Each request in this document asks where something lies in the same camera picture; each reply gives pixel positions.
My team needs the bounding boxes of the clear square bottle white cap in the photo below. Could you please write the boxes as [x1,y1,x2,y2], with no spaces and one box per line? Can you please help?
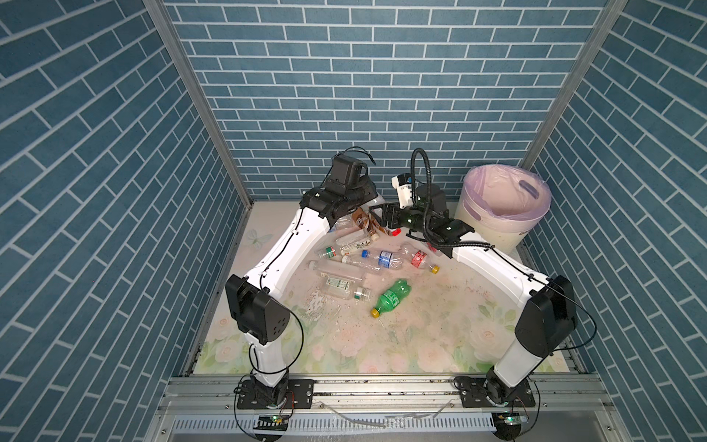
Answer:
[307,260,366,282]

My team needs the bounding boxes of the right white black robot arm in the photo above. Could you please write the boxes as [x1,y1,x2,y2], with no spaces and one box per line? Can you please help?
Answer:
[390,183,578,392]

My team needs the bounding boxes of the brown Nescafe bottle left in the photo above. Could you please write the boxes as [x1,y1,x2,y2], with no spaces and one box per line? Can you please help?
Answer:
[351,207,380,241]

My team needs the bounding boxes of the aluminium mounting rail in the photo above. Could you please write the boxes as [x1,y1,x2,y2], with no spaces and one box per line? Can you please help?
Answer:
[147,374,629,441]

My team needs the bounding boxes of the clear bottle green red label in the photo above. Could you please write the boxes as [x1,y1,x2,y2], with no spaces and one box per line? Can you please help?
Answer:
[318,230,371,259]

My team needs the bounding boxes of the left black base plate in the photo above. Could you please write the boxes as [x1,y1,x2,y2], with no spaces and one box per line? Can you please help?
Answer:
[234,376,314,410]

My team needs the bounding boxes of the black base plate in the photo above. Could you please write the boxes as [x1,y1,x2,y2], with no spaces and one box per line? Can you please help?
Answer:
[234,376,314,410]
[452,376,536,408]

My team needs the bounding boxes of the clear bottle blue cap centre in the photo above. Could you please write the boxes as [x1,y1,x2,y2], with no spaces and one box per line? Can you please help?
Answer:
[362,249,402,270]

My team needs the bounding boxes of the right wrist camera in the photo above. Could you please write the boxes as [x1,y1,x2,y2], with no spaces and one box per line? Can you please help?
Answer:
[391,172,414,209]

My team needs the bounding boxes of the cream bin with pink bag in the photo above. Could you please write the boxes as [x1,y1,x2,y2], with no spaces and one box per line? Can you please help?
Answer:
[455,164,552,254]

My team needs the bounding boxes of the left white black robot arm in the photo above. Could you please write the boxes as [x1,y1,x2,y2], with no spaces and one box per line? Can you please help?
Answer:
[226,201,340,388]

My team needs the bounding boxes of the green plastic bottle yellow cap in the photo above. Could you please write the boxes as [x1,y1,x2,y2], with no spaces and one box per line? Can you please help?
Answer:
[371,279,412,318]

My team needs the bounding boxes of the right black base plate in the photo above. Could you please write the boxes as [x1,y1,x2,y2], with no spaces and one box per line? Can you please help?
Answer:
[452,376,536,408]

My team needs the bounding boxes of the clear bottle red label yellow cap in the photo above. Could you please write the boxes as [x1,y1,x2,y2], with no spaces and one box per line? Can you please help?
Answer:
[400,242,439,274]

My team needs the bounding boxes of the clear slim bottle white cap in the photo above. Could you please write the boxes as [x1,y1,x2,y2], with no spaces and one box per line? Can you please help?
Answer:
[342,254,384,274]

